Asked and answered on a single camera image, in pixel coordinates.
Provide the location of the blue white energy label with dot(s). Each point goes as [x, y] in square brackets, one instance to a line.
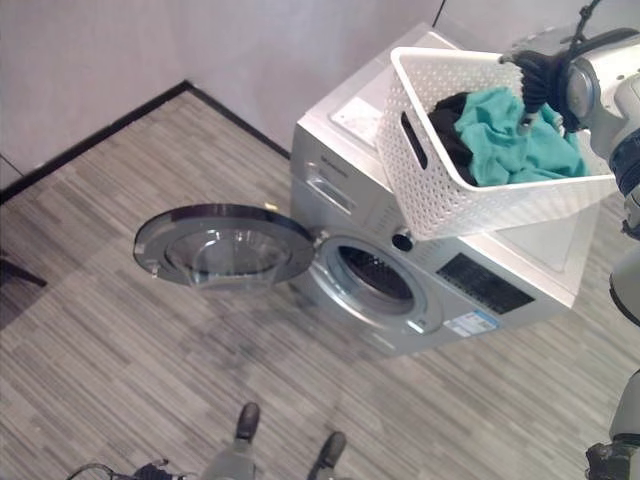
[470, 325]

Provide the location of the white perforated laundry basket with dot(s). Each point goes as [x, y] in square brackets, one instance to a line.
[435, 200]

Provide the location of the white sticker on washer lid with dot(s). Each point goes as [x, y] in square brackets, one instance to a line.
[357, 116]

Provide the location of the black washer control knob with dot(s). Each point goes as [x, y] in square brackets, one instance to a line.
[402, 242]

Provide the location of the silver front-load washing machine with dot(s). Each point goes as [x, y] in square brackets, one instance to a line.
[350, 150]

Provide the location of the black baseboard strip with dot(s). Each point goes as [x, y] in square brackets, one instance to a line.
[125, 122]

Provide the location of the washer detergent drawer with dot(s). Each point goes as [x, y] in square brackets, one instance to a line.
[330, 190]

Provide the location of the black cloth garment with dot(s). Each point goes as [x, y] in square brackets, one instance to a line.
[447, 125]

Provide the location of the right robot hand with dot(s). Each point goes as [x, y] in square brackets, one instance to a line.
[536, 82]

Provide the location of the black washer display panel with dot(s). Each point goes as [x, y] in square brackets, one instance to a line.
[485, 282]

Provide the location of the round glass washer door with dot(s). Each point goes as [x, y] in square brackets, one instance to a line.
[225, 245]

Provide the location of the teal cloth garment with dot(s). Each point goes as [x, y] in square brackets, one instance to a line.
[505, 145]

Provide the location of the right robot leg with foot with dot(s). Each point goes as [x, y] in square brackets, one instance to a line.
[330, 452]

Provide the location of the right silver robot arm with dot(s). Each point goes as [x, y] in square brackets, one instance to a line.
[612, 75]

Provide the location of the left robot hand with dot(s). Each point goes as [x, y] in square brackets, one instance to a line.
[152, 471]

